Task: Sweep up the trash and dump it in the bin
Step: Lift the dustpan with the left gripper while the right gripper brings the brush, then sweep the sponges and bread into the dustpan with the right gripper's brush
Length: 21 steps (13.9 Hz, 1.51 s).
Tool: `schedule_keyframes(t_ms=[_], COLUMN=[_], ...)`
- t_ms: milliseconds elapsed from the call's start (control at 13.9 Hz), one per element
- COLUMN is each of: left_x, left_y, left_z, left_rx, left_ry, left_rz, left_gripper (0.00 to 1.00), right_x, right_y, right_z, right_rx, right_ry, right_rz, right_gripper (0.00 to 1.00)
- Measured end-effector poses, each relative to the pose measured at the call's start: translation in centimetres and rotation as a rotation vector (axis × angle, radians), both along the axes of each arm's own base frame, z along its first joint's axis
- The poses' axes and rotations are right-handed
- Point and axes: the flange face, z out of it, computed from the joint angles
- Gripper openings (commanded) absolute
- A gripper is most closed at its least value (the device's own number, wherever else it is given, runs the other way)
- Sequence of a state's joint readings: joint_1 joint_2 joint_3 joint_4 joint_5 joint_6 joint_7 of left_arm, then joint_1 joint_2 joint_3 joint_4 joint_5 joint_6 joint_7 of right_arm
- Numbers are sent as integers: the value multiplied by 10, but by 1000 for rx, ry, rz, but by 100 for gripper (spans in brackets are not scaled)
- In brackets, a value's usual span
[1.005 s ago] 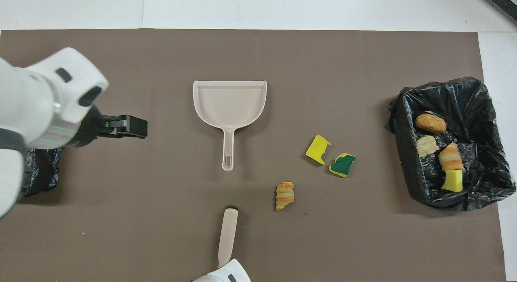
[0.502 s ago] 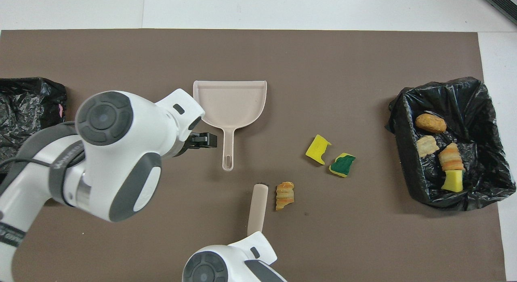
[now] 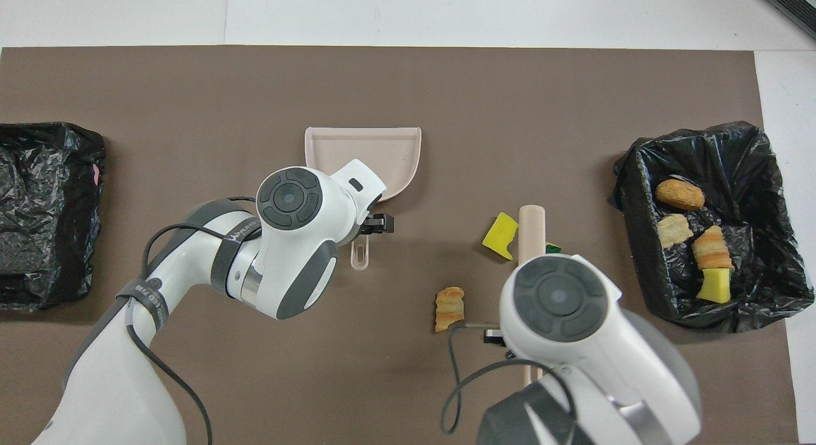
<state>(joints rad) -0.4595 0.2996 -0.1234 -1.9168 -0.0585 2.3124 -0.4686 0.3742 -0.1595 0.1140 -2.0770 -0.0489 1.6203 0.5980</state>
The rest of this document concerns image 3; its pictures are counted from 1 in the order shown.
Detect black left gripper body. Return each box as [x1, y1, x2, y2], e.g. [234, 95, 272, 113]
[357, 213, 395, 240]

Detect twisted orange croissant piece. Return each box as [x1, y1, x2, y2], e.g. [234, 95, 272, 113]
[434, 286, 465, 333]

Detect beige plastic dustpan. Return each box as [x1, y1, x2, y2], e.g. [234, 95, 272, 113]
[304, 126, 423, 272]

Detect notched yellow sponge piece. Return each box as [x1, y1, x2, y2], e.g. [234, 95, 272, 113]
[481, 212, 520, 261]

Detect beige hand brush black bristles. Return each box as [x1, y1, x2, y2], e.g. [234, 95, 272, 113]
[518, 205, 548, 390]

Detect short striped pastry piece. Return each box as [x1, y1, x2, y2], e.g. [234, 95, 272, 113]
[657, 214, 694, 249]

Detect yellow sponge wedge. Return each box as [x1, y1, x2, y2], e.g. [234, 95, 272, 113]
[696, 268, 732, 304]

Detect brown bread roll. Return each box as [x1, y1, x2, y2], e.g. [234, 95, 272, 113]
[655, 178, 706, 211]

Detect long striped pastry piece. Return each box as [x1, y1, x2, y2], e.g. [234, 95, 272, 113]
[692, 225, 735, 270]

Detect black bag lined bin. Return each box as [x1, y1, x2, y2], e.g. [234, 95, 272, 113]
[608, 121, 815, 334]

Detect black bag bin pink tag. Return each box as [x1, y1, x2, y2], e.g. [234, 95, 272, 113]
[0, 121, 106, 313]

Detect brown table mat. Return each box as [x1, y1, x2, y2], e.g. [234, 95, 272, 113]
[0, 46, 801, 445]

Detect grey ribbed device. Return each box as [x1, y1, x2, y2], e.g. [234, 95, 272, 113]
[757, 0, 816, 41]

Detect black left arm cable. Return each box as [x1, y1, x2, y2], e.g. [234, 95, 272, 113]
[124, 196, 262, 445]

